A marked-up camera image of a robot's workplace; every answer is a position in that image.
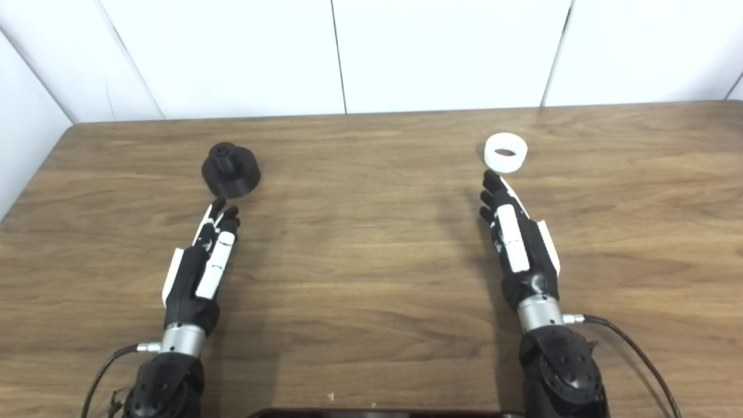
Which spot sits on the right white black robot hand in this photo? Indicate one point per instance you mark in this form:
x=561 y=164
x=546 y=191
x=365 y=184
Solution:
x=531 y=267

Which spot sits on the round black stepped part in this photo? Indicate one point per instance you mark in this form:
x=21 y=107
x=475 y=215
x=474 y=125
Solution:
x=235 y=174

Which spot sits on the dark glossy robot body edge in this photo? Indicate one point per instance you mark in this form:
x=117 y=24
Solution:
x=377 y=414

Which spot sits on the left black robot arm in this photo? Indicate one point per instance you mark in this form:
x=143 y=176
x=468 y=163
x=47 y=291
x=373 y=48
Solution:
x=165 y=383

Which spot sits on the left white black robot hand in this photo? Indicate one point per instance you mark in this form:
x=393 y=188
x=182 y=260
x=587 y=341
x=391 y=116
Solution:
x=191 y=278

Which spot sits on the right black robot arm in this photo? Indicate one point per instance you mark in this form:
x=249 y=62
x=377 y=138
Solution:
x=560 y=371

